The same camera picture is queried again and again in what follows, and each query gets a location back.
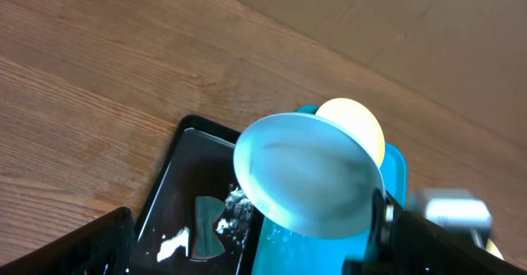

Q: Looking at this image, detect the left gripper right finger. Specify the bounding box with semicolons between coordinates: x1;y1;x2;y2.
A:
342;189;526;275

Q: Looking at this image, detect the yellow-green plate far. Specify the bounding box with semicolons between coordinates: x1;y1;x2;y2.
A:
315;98;385;166

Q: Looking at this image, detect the black plastic tray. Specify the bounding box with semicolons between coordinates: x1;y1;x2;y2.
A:
127;115;264;275

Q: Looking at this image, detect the teal plastic tray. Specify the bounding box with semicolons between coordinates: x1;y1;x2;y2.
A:
250;104;408;275

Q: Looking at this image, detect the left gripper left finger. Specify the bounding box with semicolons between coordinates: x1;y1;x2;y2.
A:
1;207;136;275

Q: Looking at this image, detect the light blue plate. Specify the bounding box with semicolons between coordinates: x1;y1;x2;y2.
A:
233;112;385;239

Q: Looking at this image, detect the green and red sponge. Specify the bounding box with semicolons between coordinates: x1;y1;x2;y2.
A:
191;196;225;261

